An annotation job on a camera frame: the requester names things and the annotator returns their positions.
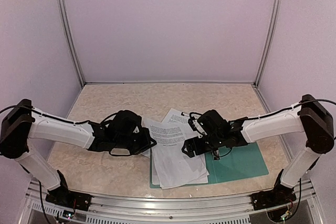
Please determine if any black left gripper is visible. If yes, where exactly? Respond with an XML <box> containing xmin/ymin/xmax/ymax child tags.
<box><xmin>114</xmin><ymin>127</ymin><xmax>156</xmax><ymax>155</ymax></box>

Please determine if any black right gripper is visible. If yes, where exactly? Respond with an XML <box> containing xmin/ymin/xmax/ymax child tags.
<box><xmin>182</xmin><ymin>133</ymin><xmax>224</xmax><ymax>158</ymax></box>

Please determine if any white printed top sheet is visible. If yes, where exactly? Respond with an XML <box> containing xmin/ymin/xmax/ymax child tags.
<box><xmin>144</xmin><ymin>119</ymin><xmax>209</xmax><ymax>189</ymax></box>

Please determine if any green file folder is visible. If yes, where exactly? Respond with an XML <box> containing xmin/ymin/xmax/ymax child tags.
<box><xmin>150</xmin><ymin>143</ymin><xmax>269</xmax><ymax>188</ymax></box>

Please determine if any white Chinese agreement sheet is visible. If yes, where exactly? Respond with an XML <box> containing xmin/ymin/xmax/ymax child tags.
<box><xmin>153</xmin><ymin>149</ymin><xmax>170</xmax><ymax>188</ymax></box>

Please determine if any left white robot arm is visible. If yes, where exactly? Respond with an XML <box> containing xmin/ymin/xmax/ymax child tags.
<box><xmin>1</xmin><ymin>99</ymin><xmax>157</xmax><ymax>206</ymax></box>

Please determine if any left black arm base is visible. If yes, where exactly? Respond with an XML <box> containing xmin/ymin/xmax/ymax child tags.
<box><xmin>46</xmin><ymin>170</ymin><xmax>92</xmax><ymax>211</ymax></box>

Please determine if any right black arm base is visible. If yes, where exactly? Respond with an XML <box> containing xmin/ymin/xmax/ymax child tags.
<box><xmin>250</xmin><ymin>169</ymin><xmax>297</xmax><ymax>210</ymax></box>

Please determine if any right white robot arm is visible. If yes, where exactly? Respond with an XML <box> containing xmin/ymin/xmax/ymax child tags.
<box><xmin>181</xmin><ymin>94</ymin><xmax>335</xmax><ymax>205</ymax></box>

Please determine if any white paper stack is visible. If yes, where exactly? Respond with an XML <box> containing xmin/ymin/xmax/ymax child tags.
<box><xmin>162</xmin><ymin>108</ymin><xmax>191</xmax><ymax>130</ymax></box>

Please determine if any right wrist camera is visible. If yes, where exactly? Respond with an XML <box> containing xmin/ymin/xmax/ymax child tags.
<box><xmin>188</xmin><ymin>112</ymin><xmax>203</xmax><ymax>135</ymax></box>

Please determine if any aluminium front rail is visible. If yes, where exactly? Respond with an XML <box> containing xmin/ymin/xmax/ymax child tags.
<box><xmin>15</xmin><ymin>179</ymin><xmax>327</xmax><ymax>223</ymax></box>

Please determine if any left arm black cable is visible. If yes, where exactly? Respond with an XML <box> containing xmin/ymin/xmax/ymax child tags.
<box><xmin>0</xmin><ymin>105</ymin><xmax>132</xmax><ymax>224</ymax></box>

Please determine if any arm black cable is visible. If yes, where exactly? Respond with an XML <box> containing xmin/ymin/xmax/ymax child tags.
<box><xmin>0</xmin><ymin>105</ymin><xmax>132</xmax><ymax>224</ymax></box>
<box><xmin>188</xmin><ymin>99</ymin><xmax>336</xmax><ymax>217</ymax></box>

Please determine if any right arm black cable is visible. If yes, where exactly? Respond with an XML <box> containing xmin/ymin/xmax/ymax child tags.
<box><xmin>188</xmin><ymin>99</ymin><xmax>336</xmax><ymax>217</ymax></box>

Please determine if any left aluminium corner post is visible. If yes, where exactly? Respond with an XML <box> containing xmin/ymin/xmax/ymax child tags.
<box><xmin>57</xmin><ymin>0</ymin><xmax>86</xmax><ymax>88</ymax></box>

